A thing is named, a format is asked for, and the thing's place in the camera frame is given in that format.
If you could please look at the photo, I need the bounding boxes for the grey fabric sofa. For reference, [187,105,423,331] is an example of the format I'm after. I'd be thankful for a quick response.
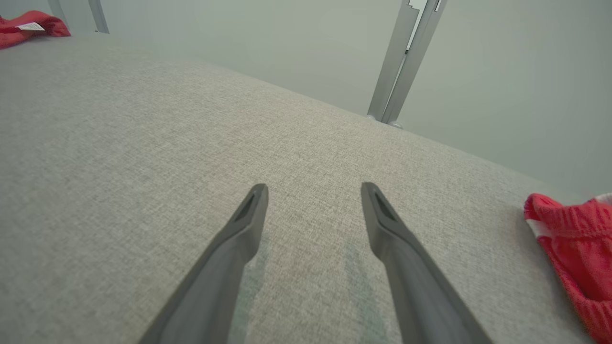
[0,33,612,344]

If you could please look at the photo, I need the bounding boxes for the red shirt with white collar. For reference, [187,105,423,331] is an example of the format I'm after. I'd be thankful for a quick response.
[0,11,71,50]

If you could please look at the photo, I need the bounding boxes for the grey metal frame post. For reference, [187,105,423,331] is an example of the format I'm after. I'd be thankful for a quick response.
[47,0,110,34]
[367,0,448,129]

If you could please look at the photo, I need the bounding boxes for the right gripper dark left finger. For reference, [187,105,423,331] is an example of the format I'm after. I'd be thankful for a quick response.
[139,183,269,344]

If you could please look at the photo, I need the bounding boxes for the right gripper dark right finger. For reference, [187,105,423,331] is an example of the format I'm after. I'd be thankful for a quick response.
[361,182,493,344]

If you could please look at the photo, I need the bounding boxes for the red shorts with white stripes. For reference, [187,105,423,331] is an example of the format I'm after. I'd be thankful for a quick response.
[524,193,612,344]

